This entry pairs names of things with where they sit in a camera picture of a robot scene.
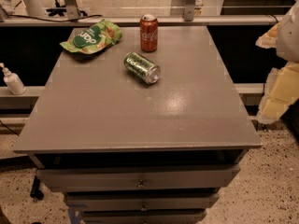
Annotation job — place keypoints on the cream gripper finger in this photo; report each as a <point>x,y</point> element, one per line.
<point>269,39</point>
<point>280,92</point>

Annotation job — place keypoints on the green soda can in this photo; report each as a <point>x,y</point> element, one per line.
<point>142,67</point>

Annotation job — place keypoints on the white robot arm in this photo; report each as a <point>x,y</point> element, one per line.
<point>287,46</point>

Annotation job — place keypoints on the red cola can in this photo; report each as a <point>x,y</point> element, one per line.
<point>148,33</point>

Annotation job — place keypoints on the green snack bag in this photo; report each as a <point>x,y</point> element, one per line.
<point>99,36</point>

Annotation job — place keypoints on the grey drawer cabinet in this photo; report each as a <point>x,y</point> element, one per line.
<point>125,152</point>

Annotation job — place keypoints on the white pump bottle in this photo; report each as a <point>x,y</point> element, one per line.
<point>13,81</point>

